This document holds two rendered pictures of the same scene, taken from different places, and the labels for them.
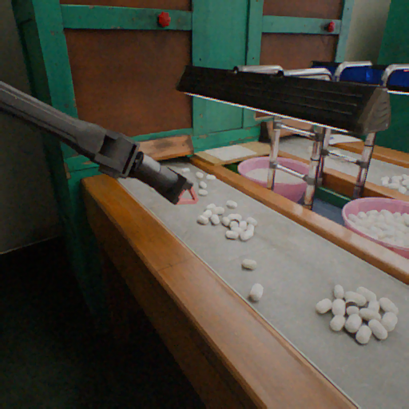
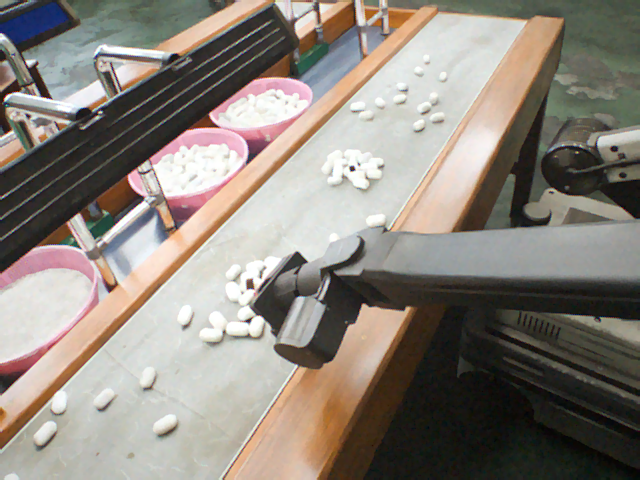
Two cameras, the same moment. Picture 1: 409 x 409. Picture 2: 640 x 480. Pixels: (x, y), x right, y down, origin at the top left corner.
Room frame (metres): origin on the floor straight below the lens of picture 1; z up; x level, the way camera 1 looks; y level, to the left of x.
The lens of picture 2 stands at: (0.81, 0.50, 1.36)
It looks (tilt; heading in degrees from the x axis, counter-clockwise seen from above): 41 degrees down; 246
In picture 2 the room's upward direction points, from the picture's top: 7 degrees counter-clockwise
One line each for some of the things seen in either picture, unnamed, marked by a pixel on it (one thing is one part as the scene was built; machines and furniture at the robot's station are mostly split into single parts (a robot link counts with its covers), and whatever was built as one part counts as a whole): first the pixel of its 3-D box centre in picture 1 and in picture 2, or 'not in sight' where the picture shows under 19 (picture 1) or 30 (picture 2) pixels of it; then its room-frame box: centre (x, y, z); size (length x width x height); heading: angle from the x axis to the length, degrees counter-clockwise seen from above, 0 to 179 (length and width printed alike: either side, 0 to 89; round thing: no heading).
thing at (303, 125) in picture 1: (288, 125); not in sight; (1.48, -0.41, 0.83); 0.30 x 0.06 x 0.07; 122
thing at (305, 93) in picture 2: not in sight; (264, 117); (0.47, -0.65, 0.72); 0.27 x 0.27 x 0.10
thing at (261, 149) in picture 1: (237, 152); not in sight; (1.26, -0.15, 0.77); 0.33 x 0.15 x 0.01; 122
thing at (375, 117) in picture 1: (253, 89); (140, 114); (0.78, -0.12, 1.08); 0.62 x 0.08 x 0.07; 32
